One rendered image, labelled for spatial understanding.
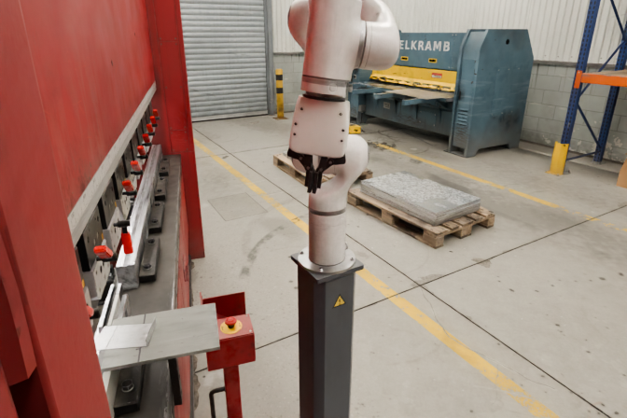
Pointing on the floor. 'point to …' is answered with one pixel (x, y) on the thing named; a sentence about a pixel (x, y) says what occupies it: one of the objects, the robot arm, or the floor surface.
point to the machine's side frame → (171, 81)
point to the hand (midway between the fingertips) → (313, 180)
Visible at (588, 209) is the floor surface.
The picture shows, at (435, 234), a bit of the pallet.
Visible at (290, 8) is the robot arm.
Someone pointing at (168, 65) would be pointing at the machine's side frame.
